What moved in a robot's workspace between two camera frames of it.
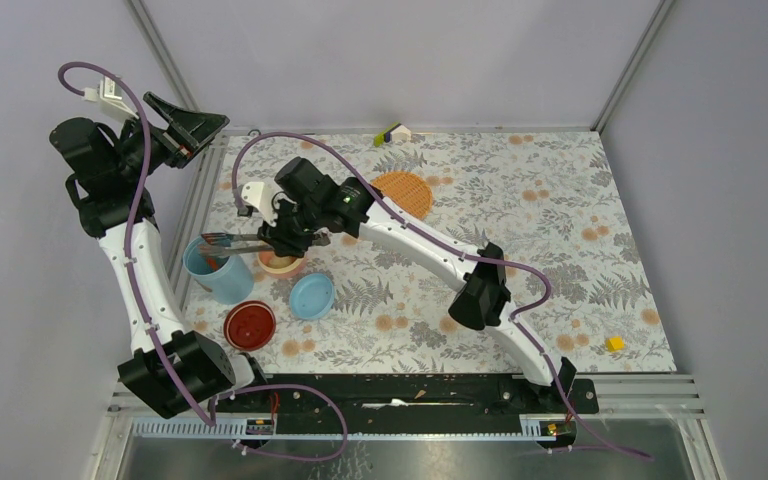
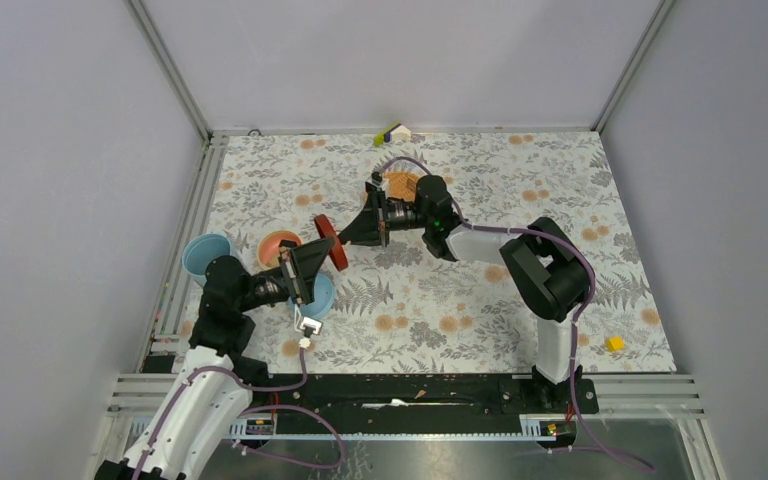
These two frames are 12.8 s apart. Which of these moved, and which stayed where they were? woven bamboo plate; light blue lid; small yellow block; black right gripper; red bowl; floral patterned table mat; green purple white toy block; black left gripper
Moved: red bowl; black right gripper; black left gripper
Stayed: light blue lid; floral patterned table mat; green purple white toy block; small yellow block; woven bamboo plate
